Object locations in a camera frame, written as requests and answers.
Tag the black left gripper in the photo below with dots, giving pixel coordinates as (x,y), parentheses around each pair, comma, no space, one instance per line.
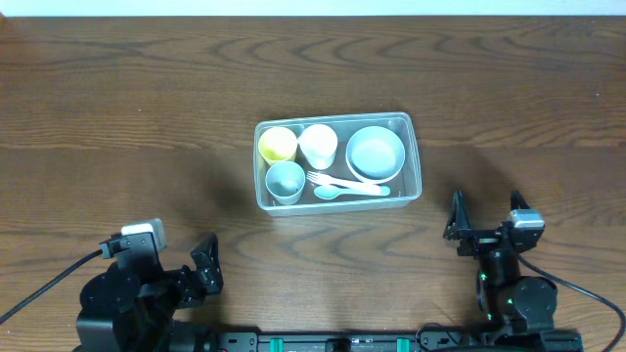
(197,282)

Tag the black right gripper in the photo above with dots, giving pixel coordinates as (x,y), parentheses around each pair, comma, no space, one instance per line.
(487,238)

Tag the grey plastic cup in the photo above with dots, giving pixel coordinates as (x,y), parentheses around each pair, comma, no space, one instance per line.
(285,181)

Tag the white plastic fork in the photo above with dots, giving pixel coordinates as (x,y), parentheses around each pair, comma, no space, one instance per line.
(324,179)

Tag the grey plastic bowl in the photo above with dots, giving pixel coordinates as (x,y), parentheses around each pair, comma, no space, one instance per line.
(374,148)

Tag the yellow plastic cup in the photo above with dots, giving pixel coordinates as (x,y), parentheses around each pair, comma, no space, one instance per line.
(277,144)

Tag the mint green plastic spoon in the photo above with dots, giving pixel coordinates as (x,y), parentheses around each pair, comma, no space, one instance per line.
(330,192)

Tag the clear plastic container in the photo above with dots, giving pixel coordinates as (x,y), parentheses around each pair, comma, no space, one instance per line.
(405,187)

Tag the white plastic cup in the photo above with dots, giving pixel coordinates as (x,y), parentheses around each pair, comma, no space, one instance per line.
(319,143)

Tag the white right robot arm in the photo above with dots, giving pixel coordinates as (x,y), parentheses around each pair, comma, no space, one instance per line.
(518,304)

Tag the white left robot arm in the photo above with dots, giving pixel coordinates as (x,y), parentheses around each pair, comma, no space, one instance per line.
(147,326)

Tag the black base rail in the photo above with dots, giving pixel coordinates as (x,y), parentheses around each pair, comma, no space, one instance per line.
(430,339)

